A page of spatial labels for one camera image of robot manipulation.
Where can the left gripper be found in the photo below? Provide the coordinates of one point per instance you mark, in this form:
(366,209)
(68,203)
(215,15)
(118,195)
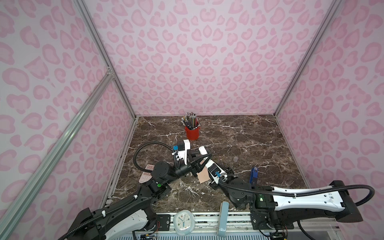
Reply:
(194,160)

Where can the pink envelope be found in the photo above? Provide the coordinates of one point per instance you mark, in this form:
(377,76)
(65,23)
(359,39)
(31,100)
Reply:
(203,176)

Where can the white glue stick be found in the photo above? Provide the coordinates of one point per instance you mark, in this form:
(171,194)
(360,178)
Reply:
(204,153)

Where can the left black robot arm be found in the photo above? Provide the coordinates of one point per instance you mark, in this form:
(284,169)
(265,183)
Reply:
(94,225)

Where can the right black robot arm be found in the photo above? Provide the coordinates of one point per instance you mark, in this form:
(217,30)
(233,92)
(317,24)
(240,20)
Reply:
(273,208)

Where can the blue stapler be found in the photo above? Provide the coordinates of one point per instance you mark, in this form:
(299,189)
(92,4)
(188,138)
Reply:
(254,176)

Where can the red pencil cup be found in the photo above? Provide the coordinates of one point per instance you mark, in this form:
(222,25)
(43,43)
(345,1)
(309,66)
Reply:
(193,134)

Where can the light blue phone stand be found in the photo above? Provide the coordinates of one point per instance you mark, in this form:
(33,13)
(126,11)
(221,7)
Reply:
(223,219)

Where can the coloured pencils bunch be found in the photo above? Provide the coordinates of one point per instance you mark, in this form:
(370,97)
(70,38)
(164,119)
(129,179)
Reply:
(190,121)

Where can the pink calculator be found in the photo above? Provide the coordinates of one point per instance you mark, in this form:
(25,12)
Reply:
(145,175)

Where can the white alarm clock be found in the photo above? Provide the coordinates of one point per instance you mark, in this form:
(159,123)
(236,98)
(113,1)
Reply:
(184,222)

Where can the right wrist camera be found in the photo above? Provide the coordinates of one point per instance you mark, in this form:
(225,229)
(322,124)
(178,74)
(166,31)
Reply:
(215,171)

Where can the aluminium frame rail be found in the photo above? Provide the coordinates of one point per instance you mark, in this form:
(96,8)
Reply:
(238,227)

